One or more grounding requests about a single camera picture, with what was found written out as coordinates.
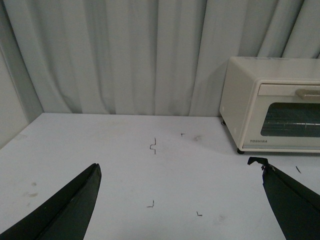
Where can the cream oven door with window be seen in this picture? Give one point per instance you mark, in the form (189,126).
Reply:
(290,115)

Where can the cream Toshiba toaster oven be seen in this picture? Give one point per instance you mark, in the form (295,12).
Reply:
(239,107)

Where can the grey-white curtain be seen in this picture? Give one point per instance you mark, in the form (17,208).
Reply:
(144,57)

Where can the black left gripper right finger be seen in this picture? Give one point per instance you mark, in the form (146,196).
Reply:
(295,206)

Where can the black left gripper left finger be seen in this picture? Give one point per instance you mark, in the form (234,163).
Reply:
(64,216)

